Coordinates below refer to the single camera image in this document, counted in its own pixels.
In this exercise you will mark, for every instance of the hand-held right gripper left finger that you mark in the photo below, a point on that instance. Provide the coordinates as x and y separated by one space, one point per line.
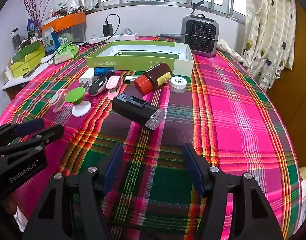
114 167

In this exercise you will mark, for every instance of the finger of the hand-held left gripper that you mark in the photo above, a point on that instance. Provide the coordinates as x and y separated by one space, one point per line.
51 131
29 127

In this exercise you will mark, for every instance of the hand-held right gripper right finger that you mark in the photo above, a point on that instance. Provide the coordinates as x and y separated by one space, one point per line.
192 165

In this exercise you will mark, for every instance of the pink clip with pale oval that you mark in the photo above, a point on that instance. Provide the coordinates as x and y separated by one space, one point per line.
58 102

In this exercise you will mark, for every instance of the green and white knob stand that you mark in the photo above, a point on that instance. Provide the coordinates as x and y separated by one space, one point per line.
78 97

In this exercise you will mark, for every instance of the black case with clear end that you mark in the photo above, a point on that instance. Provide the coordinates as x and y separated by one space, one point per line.
133 110

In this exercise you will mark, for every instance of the white charger plug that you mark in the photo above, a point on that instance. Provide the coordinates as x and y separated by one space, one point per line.
86 78

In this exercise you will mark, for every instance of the black oval device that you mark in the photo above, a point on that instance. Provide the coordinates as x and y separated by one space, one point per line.
98 86

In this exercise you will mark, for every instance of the blue usb adapter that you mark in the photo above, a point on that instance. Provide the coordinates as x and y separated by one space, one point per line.
101 71

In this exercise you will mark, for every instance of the small white round jar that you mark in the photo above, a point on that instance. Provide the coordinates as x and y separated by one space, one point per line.
178 85

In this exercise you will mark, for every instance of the silver lighter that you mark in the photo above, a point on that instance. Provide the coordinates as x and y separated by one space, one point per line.
131 80

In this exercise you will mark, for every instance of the brown bottle with red cap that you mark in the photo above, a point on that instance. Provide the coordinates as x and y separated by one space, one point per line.
155 77

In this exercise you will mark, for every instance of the green and white cardboard box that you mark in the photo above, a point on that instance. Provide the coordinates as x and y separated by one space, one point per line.
140 61

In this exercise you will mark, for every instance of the pink green plaid blanket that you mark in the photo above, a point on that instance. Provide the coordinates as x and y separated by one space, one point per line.
230 130

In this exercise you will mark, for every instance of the scissors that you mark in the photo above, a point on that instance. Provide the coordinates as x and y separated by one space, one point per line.
30 73

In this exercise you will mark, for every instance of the yellow green box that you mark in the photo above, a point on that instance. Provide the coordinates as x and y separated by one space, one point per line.
25 67

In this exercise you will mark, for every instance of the dark green box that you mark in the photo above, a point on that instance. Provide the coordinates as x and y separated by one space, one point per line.
26 51

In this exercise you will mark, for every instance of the green tissue packet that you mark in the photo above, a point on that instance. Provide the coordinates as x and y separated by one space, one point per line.
66 52

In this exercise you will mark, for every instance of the blue carton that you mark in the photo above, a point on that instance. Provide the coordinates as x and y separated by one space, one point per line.
49 41

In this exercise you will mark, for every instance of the dark glass jar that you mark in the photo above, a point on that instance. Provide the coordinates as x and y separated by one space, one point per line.
15 38

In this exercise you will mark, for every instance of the orange lid storage bin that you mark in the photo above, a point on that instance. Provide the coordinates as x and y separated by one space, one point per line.
65 21

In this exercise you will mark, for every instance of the black power adapter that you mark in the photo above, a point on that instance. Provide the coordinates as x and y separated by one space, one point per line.
107 30

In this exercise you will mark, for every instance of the white power strip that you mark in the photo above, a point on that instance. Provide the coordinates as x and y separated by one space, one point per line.
123 37

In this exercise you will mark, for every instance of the purple flower branches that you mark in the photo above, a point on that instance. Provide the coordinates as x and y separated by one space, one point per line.
34 7

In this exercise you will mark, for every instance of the grey space heater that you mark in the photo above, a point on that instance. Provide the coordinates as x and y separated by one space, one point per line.
200 36

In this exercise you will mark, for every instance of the wooden cabinet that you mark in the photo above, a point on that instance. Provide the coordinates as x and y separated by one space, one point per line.
300 92

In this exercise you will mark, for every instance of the cream heart print curtain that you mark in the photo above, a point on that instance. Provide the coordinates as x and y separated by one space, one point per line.
267 30

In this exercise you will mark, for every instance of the black hook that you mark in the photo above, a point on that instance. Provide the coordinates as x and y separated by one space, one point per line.
198 4

